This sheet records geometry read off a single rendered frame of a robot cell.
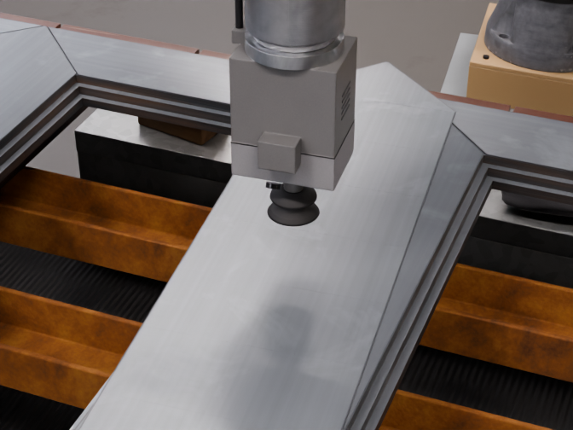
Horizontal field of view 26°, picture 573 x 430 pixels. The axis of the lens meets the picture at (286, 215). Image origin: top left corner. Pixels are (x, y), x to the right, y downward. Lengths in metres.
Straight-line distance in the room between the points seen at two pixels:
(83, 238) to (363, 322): 0.43
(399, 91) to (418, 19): 2.14
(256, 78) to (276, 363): 0.22
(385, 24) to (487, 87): 1.81
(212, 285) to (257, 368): 0.11
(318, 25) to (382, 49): 2.37
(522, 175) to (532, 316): 0.15
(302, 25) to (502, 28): 0.75
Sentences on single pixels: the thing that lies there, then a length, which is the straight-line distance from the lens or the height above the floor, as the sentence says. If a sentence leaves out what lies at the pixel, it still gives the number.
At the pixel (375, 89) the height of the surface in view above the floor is 0.84.
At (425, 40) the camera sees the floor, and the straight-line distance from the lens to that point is 3.33.
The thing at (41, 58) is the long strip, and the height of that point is 0.84.
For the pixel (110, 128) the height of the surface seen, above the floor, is 0.68.
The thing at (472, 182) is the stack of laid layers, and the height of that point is 0.83.
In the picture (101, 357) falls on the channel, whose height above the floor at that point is 0.68.
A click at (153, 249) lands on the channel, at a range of 1.29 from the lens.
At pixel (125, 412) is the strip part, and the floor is 0.84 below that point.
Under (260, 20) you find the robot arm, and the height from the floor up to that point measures 1.08.
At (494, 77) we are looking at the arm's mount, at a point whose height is 0.72.
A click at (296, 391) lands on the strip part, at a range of 0.92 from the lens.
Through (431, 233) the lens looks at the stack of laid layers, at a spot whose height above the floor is 0.84.
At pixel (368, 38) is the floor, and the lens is 3.32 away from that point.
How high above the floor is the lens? 1.47
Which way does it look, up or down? 34 degrees down
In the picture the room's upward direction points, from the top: straight up
